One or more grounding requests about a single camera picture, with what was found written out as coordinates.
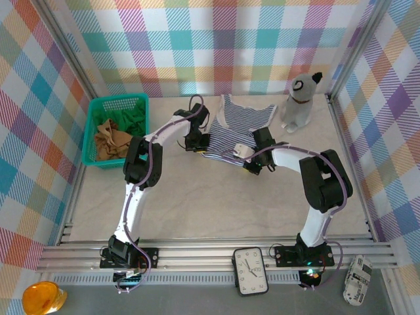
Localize perforated metal cable tray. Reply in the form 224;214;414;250
52;274;303;285

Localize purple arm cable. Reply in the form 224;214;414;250
113;94;211;295
220;144;349;291

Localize teal plastic basket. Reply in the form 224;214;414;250
80;93;150;171

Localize wide aluminium base rail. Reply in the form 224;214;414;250
35;241;400;273

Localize tan tank top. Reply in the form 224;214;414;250
94;118;132;162

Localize black white analog clock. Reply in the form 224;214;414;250
232;246;270;298

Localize aluminium frame post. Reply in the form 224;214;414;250
327;0;394;99
32;0;104;106

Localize blue white striped tank top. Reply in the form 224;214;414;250
199;94;278;167

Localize aluminium table side rail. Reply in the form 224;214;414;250
57;98;105;246
326;94;380;243

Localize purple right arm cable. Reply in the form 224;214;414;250
220;144;349;291

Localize orange plastic dome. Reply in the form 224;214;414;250
22;281;69;315

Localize green tank top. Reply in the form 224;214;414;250
92;98;147;137

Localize grey plush dog toy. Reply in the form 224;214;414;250
280;71;326;134

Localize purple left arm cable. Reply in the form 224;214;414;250
113;94;211;295

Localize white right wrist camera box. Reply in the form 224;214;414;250
233;143;254;159

